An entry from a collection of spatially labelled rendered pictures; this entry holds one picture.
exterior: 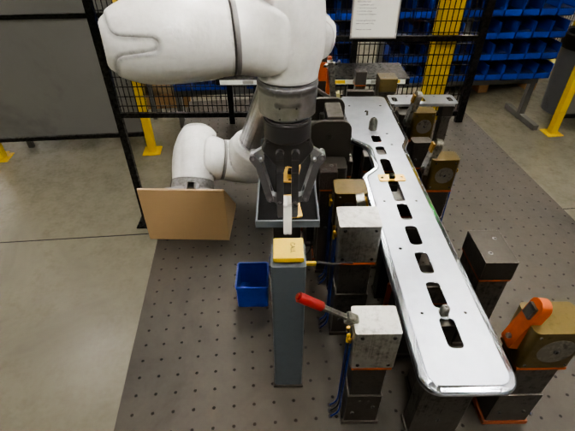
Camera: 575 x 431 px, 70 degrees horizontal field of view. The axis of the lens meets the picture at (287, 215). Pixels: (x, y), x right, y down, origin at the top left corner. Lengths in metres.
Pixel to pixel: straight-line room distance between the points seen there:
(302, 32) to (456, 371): 0.66
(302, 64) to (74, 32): 2.92
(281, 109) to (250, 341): 0.79
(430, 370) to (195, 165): 1.03
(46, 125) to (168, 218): 2.39
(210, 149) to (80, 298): 1.29
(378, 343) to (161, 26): 0.65
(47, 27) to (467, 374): 3.23
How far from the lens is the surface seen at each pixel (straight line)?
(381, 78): 1.97
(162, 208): 1.50
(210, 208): 1.46
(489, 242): 1.14
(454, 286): 1.04
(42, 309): 2.55
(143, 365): 1.26
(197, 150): 1.54
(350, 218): 0.98
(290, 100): 0.60
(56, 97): 3.66
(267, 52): 0.57
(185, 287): 1.40
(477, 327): 0.98
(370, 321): 0.84
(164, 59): 0.55
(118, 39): 0.57
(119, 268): 2.59
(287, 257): 0.80
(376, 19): 2.20
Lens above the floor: 1.72
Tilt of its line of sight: 38 degrees down
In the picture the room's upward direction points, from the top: straight up
